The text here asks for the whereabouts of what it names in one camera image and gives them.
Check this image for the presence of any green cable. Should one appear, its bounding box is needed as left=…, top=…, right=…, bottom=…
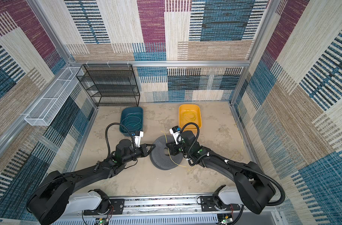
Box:
left=121, top=112, right=143, bottom=131

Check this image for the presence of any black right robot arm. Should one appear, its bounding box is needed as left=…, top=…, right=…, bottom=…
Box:
left=166, top=126, right=286, bottom=214

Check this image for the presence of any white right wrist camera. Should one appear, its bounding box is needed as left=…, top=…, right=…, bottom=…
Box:
left=170, top=126, right=181, bottom=144

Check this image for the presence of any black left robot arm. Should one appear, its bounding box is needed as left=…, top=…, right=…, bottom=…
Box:
left=26, top=132, right=156, bottom=225

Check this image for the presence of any yellow plastic bin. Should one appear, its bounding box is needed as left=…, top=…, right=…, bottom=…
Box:
left=179, top=104, right=202, bottom=128

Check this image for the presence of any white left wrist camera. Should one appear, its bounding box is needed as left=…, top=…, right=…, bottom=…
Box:
left=134, top=131, right=144, bottom=148

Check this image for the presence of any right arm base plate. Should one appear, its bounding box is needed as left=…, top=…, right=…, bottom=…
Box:
left=196, top=196, right=240, bottom=212

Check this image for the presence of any grey perforated cable spool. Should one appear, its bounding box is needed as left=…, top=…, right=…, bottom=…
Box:
left=149, top=135, right=183, bottom=170

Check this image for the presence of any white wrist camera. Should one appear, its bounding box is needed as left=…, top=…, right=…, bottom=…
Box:
left=134, top=131, right=144, bottom=148
left=170, top=126, right=181, bottom=144

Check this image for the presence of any black wire mesh shelf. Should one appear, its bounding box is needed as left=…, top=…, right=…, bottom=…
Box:
left=76, top=64, right=140, bottom=107

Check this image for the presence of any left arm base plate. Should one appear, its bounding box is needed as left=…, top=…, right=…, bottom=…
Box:
left=83, top=198, right=125, bottom=216

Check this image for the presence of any teal plastic bin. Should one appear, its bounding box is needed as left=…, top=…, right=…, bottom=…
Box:
left=120, top=107, right=143, bottom=133

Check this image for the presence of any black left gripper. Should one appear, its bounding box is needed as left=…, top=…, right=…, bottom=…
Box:
left=122, top=143, right=155, bottom=165

